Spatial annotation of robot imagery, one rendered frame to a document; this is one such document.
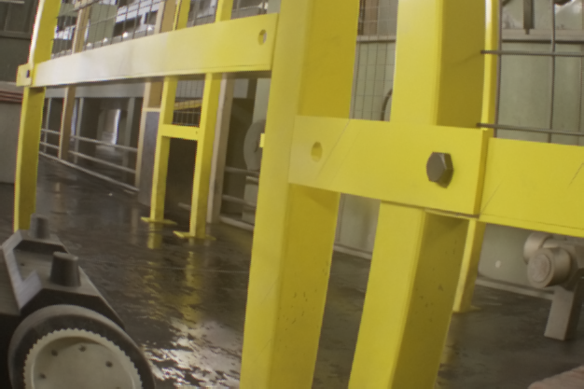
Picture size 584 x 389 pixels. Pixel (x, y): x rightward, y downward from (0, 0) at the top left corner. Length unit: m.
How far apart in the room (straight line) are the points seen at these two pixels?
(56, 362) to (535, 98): 2.13
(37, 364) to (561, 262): 1.24
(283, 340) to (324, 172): 0.16
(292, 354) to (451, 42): 0.30
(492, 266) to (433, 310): 2.27
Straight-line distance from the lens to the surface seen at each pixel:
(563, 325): 1.89
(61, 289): 0.94
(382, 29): 3.41
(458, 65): 0.53
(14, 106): 4.36
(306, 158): 0.61
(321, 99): 0.65
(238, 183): 4.65
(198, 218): 3.31
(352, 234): 3.46
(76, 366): 0.91
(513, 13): 2.93
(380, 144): 0.55
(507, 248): 2.75
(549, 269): 1.74
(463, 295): 2.19
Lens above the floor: 0.42
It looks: level
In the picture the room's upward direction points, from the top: 7 degrees clockwise
